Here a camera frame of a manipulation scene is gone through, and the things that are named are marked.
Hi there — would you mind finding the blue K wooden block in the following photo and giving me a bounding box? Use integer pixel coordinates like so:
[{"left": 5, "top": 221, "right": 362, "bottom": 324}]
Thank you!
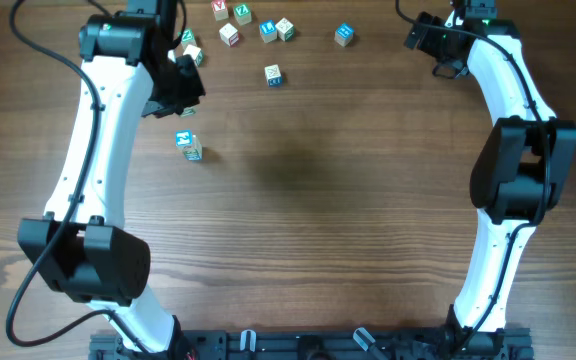
[{"left": 175, "top": 130, "right": 194, "bottom": 148}]

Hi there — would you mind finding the green base tower block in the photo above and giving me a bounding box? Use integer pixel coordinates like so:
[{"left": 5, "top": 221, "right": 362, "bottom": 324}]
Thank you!
[{"left": 183, "top": 149, "right": 203, "bottom": 161}]

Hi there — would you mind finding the green-sided picture block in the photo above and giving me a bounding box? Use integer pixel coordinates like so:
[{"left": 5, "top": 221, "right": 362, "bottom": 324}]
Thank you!
[
  {"left": 276, "top": 18, "right": 295, "bottom": 42},
  {"left": 181, "top": 107, "right": 196, "bottom": 117}
]

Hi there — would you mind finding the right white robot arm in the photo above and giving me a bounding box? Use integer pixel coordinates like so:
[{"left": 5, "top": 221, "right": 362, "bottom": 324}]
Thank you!
[{"left": 404, "top": 1, "right": 576, "bottom": 356}]

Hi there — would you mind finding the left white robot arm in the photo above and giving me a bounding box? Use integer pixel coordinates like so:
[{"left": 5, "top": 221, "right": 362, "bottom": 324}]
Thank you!
[{"left": 17, "top": 1, "right": 205, "bottom": 359}]

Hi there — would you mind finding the plain green-sided wooden block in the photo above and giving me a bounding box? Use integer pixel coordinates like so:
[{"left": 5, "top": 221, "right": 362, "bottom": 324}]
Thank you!
[{"left": 184, "top": 44, "right": 204, "bottom": 66}]

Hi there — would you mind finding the green N wooden block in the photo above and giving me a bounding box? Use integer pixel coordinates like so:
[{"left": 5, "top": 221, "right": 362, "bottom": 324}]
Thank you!
[{"left": 181, "top": 28, "right": 197, "bottom": 49}]

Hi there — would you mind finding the red-sided wooden block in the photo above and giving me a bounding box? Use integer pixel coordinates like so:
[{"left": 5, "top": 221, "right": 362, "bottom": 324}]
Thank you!
[{"left": 219, "top": 23, "right": 239, "bottom": 47}]

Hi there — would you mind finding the blue-sided picture block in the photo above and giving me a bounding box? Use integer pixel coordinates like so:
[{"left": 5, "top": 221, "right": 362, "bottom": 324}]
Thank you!
[{"left": 264, "top": 64, "right": 283, "bottom": 87}]

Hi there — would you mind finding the red V wooden block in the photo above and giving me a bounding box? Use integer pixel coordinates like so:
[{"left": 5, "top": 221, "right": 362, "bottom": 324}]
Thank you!
[{"left": 211, "top": 0, "right": 229, "bottom": 21}]

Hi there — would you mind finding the green Z wooden block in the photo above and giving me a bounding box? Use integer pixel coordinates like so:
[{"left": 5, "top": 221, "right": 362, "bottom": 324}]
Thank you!
[{"left": 233, "top": 3, "right": 252, "bottom": 25}]

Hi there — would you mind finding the blue far right block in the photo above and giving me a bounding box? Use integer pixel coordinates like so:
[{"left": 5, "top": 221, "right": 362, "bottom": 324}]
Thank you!
[{"left": 335, "top": 23, "right": 354, "bottom": 47}]

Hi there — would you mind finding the blue L wooden block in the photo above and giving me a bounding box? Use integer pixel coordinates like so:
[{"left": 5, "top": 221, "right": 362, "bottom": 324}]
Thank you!
[{"left": 259, "top": 20, "right": 278, "bottom": 43}]

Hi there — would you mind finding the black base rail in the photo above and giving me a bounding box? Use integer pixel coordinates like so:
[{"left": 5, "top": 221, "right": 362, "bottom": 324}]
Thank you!
[{"left": 88, "top": 327, "right": 535, "bottom": 360}]

